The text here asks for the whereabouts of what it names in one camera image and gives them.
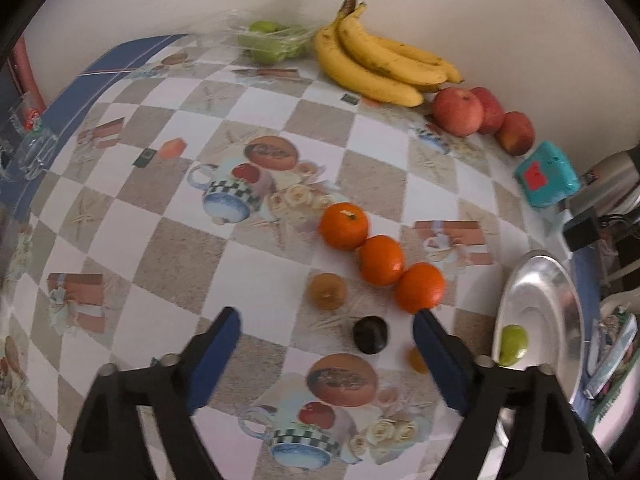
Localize clear bag green fruits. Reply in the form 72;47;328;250
220;10;320;66

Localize yellow banana bunch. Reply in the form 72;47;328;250
314;0;463;107

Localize silver metal plate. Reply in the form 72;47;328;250
491;249;590;420

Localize orange tangerine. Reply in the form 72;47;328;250
319;203;370;252
394;262;446;314
358;235;405;287

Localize dark plum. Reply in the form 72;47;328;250
352;315;388;356

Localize clear glass mug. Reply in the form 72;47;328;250
1;92;58;182

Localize small brown longan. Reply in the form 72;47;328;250
407;347;428;374

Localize red apple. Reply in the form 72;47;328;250
495;112;536;156
431;88;484;138
471;87;506;134

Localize red apple front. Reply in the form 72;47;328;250
431;88;484;138

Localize black phone on stand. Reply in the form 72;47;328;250
562;208;602;252

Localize teal box red sticker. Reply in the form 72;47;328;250
514;141;582;209

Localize red apple far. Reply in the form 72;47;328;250
495;112;536;156

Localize brown longan fruit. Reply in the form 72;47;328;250
307;273;347;311

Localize patterned checkered tablecloth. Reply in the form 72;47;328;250
1;37;552;479

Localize green mango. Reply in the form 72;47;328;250
498;324;528;367

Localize red apple middle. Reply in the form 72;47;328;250
471;87;506;134

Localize steel thermos flask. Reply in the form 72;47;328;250
568;145;640;217

